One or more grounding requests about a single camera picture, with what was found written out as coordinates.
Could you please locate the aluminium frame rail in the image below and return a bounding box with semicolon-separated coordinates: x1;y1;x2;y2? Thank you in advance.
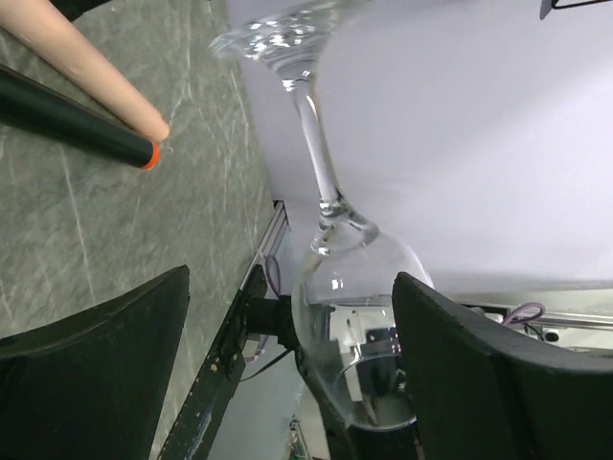
239;200;288;288

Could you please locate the clear wine glass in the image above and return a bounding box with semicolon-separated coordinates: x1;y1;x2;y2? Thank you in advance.
211;1;430;431

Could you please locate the black microphone orange end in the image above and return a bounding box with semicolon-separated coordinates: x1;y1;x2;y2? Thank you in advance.
1;65;159;170

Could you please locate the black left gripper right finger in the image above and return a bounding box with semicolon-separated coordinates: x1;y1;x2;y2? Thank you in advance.
393;272;612;460

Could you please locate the pink microphone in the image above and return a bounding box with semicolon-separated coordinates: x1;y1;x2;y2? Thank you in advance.
1;1;170;142

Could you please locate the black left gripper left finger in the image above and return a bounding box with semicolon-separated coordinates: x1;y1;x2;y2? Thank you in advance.
1;265;190;459

